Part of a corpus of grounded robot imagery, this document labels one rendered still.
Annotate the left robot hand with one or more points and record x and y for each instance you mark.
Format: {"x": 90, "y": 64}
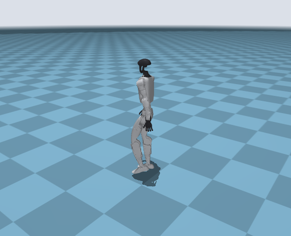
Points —
{"x": 148, "y": 125}

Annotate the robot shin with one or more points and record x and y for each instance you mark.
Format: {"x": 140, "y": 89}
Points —
{"x": 137, "y": 153}
{"x": 147, "y": 152}

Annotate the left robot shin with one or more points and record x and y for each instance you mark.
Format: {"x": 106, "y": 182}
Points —
{"x": 137, "y": 153}

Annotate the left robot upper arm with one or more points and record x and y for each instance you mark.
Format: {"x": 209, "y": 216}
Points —
{"x": 141, "y": 85}

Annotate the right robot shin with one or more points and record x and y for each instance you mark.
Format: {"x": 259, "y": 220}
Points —
{"x": 147, "y": 152}

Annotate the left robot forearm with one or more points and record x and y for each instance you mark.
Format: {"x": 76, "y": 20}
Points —
{"x": 146, "y": 108}

